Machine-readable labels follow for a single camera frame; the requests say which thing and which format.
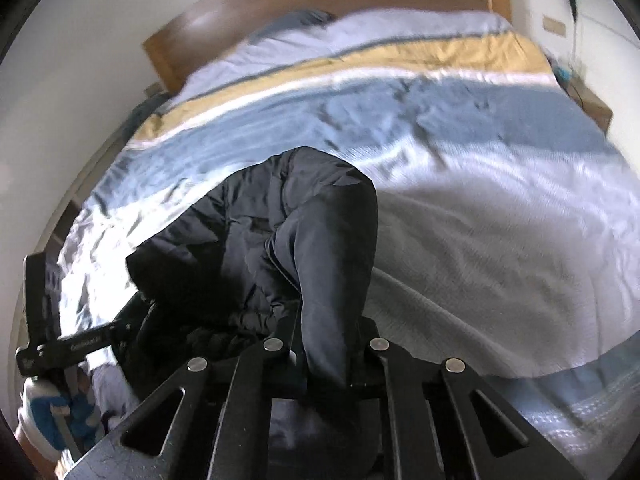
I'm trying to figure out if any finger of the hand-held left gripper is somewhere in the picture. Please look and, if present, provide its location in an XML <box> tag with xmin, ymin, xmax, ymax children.
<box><xmin>111</xmin><ymin>294</ymin><xmax>157</xmax><ymax>344</ymax></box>

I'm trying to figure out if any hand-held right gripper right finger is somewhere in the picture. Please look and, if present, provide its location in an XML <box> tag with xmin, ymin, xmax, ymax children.
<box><xmin>350</xmin><ymin>320</ymin><xmax>586</xmax><ymax>480</ymax></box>

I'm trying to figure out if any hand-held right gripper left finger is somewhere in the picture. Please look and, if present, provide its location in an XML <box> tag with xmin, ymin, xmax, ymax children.
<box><xmin>64</xmin><ymin>305</ymin><xmax>308</xmax><ymax>480</ymax></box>

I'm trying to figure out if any black puffer coat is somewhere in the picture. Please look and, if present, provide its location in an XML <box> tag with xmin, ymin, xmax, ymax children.
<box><xmin>107</xmin><ymin>146</ymin><xmax>379</xmax><ymax>396</ymax></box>

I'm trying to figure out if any bed with striped duvet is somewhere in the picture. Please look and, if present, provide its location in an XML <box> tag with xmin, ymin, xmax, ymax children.
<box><xmin>50</xmin><ymin>9</ymin><xmax>640</xmax><ymax>381</ymax></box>

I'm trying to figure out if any wooden nightstand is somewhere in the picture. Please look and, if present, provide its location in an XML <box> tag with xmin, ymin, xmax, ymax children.
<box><xmin>564</xmin><ymin>80</ymin><xmax>614</xmax><ymax>132</ymax></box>

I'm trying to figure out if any blue pillow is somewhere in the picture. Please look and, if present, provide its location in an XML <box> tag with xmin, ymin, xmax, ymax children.
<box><xmin>245</xmin><ymin>7</ymin><xmax>339</xmax><ymax>44</ymax></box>

